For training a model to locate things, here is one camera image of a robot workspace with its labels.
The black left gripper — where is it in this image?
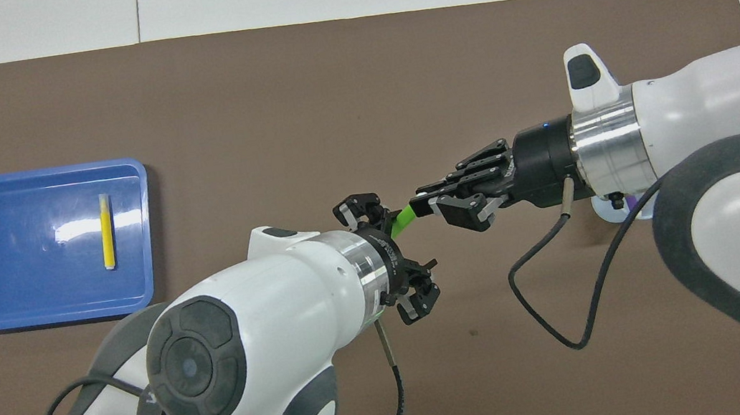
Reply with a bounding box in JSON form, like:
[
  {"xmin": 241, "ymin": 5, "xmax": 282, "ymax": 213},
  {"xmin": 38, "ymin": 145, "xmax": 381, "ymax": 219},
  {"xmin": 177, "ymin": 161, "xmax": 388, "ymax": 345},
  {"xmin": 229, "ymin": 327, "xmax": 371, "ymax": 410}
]
[{"xmin": 331, "ymin": 185, "xmax": 446, "ymax": 334}]

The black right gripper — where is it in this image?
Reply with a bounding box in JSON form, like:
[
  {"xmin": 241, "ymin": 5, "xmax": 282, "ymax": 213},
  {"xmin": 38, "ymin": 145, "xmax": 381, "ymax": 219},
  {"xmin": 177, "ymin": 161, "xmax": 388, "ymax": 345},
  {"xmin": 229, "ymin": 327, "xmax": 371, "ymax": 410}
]
[{"xmin": 401, "ymin": 116, "xmax": 596, "ymax": 239}]

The green marker pen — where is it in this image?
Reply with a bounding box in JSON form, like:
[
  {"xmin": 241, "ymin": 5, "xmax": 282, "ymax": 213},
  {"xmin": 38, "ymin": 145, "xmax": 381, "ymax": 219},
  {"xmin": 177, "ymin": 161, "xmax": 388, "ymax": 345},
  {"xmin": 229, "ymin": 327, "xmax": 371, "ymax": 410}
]
[{"xmin": 386, "ymin": 204, "xmax": 421, "ymax": 238}]

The yellow marker pen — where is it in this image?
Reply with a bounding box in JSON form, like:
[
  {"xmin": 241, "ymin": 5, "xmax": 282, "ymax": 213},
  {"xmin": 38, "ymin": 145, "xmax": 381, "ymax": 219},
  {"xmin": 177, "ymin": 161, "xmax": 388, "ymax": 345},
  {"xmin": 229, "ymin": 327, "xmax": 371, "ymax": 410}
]
[{"xmin": 95, "ymin": 192, "xmax": 120, "ymax": 272}]

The blue plastic tray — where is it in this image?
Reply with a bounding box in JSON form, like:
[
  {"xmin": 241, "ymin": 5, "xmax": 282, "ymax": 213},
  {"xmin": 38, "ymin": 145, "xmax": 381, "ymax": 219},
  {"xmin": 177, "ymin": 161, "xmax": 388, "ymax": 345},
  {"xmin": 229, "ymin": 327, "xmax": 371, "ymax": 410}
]
[{"xmin": 0, "ymin": 155, "xmax": 166, "ymax": 333}]

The translucent plastic cup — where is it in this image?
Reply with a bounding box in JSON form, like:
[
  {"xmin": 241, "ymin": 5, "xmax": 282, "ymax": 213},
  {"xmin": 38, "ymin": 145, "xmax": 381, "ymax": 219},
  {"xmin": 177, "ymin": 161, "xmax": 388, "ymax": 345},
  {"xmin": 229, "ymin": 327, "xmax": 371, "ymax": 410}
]
[{"xmin": 590, "ymin": 189, "xmax": 655, "ymax": 227}]

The brown table mat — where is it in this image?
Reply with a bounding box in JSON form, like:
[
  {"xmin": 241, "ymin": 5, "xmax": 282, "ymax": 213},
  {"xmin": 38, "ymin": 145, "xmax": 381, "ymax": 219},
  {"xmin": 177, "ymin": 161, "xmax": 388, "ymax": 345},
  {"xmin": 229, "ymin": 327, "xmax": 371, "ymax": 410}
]
[{"xmin": 0, "ymin": 0, "xmax": 740, "ymax": 415}]

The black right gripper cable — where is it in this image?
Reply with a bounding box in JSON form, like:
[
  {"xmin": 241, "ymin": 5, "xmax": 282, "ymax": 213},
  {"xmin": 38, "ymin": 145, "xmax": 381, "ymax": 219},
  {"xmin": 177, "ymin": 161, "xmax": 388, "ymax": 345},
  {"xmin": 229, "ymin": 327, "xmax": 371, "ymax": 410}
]
[{"xmin": 495, "ymin": 163, "xmax": 686, "ymax": 359}]

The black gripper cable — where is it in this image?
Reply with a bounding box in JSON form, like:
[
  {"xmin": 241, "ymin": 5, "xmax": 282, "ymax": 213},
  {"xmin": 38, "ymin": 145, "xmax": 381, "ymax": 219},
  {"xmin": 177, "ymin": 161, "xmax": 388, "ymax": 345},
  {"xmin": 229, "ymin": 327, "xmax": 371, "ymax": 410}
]
[
  {"xmin": 495, "ymin": 163, "xmax": 686, "ymax": 359},
  {"xmin": 298, "ymin": 320, "xmax": 409, "ymax": 415}
]

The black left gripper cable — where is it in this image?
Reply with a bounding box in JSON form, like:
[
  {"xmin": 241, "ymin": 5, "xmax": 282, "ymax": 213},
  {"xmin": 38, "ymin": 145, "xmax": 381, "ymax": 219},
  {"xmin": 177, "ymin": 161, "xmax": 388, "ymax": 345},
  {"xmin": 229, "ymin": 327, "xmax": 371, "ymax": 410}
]
[{"xmin": 298, "ymin": 320, "xmax": 409, "ymax": 415}]

